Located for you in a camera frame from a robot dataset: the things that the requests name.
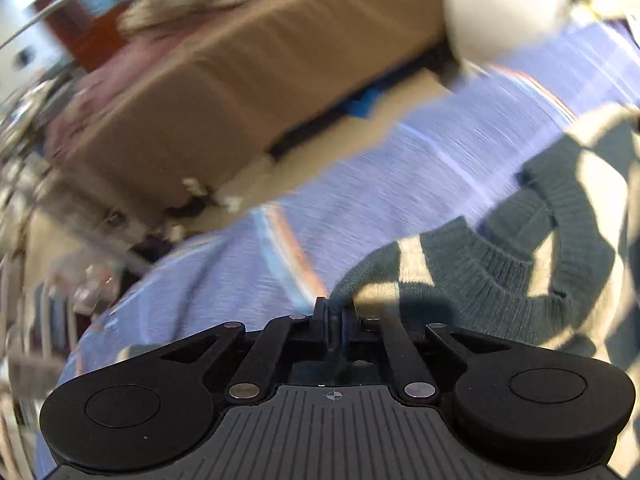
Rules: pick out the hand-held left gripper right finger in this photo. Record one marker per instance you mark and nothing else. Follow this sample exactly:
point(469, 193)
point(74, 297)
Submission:
point(346, 327)

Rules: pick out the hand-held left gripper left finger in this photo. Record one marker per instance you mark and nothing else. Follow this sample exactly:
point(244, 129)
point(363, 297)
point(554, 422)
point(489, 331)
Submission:
point(323, 322)

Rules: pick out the green and cream checkered sweater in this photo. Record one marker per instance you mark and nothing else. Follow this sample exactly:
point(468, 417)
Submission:
point(475, 270)

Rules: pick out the blue plaid bed sheet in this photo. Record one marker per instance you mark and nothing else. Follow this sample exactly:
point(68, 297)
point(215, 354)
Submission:
point(375, 185)

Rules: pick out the brown sofa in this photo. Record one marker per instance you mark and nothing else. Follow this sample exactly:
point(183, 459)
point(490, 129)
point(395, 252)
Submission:
point(240, 75)

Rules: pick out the red-brown wooden cabinet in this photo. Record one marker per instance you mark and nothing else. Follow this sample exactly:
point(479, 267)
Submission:
point(85, 15)

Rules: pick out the curved metal rod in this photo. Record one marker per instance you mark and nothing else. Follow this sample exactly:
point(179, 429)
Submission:
point(60, 2)

